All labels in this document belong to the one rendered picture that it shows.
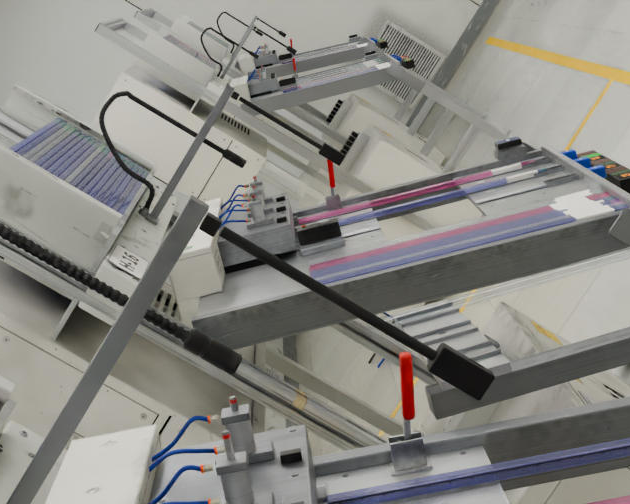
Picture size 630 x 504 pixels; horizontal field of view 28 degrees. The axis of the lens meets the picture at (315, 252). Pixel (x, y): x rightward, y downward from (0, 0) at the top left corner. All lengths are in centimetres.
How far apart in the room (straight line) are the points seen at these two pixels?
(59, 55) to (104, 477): 763
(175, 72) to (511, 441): 433
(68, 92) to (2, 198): 661
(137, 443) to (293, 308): 83
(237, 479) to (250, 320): 98
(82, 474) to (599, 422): 47
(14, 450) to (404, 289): 89
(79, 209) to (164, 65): 341
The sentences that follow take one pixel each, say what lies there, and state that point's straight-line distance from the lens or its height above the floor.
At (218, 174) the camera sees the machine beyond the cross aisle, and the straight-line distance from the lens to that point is 548.
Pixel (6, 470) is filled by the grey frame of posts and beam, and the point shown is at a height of 136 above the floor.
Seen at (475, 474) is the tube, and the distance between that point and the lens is 110.
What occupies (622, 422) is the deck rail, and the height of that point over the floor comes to 89.
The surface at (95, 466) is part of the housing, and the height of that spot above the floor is 130.
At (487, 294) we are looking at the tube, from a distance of 150.
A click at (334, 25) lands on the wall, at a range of 852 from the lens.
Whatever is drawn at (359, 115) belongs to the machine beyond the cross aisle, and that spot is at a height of 59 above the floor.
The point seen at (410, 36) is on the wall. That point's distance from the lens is 855.
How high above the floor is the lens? 138
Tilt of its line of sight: 8 degrees down
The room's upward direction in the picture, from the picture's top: 59 degrees counter-clockwise
